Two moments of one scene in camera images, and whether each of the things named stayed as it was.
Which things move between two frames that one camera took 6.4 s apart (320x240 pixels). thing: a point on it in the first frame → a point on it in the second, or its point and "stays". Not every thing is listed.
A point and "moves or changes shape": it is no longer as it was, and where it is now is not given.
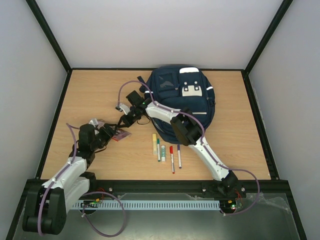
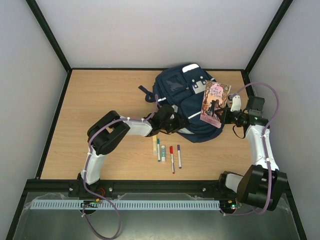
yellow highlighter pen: x=154 y=144 stays
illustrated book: x=120 y=133 moves or changes shape
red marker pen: x=171 y=151 stays
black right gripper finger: x=126 y=124 → x=221 y=113
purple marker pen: x=179 y=156 stays
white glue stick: x=163 y=152 stays
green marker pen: x=158 y=151 stays
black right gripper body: x=126 y=120 → x=227 y=114
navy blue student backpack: x=183 y=88 moves or changes shape
